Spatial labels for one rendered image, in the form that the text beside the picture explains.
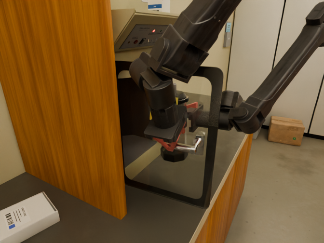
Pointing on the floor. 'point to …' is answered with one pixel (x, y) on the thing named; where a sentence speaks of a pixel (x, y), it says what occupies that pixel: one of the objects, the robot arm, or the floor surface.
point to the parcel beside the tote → (285, 130)
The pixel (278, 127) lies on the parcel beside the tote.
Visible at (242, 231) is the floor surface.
